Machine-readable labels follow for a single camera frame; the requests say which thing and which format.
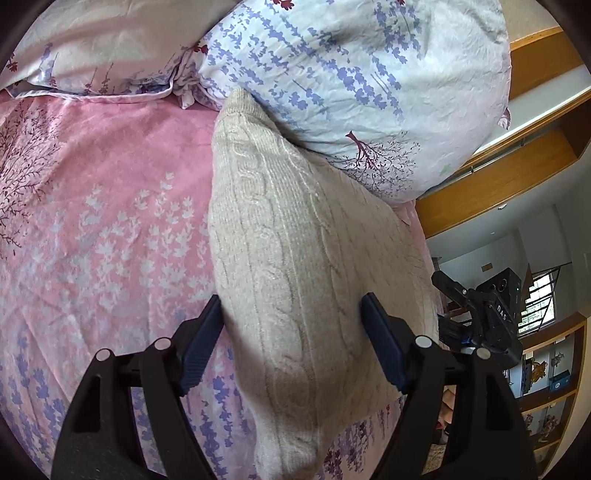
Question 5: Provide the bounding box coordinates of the pink floral pillow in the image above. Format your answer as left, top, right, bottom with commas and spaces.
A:
0, 0, 241, 100

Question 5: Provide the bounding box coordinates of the wooden bookshelf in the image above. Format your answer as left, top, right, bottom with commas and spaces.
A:
508, 314, 591, 467

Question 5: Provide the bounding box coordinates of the floral pillow with tree print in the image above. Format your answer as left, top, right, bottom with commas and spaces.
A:
178, 0, 513, 206

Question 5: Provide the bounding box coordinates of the beige cable-knit cushion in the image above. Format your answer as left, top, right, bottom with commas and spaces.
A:
208, 88, 441, 480

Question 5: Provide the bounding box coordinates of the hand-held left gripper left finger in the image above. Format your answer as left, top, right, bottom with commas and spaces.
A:
51, 294, 227, 480

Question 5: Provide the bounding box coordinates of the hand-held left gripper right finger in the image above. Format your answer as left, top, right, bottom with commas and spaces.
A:
360, 292, 539, 480

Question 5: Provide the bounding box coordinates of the wooden headboard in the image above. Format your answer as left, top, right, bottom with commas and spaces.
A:
416, 27, 591, 240

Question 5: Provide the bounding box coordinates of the pink floral bed sheet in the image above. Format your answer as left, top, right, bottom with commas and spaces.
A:
0, 88, 439, 480

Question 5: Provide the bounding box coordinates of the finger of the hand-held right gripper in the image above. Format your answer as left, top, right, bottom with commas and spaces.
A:
438, 314, 476, 349
431, 271, 476, 303

